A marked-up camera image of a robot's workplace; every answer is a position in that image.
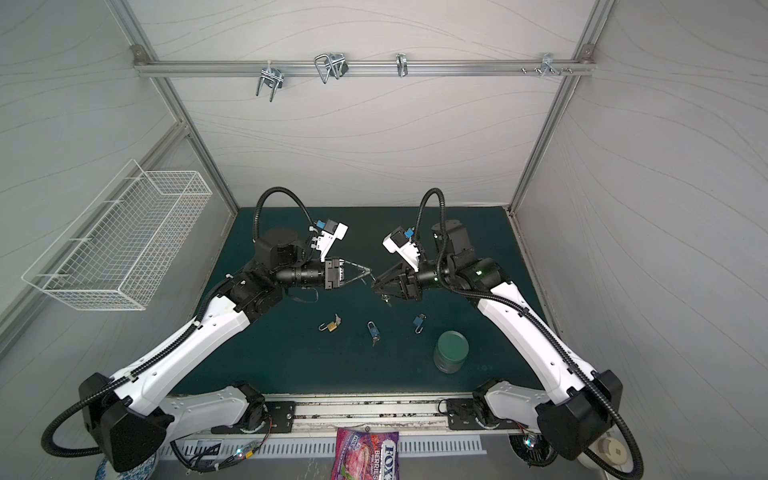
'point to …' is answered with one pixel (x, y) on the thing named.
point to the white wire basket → (118, 250)
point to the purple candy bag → (364, 455)
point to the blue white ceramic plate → (107, 470)
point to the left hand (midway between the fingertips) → (372, 269)
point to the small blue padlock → (418, 321)
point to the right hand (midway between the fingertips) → (382, 277)
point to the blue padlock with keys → (374, 332)
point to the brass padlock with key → (332, 326)
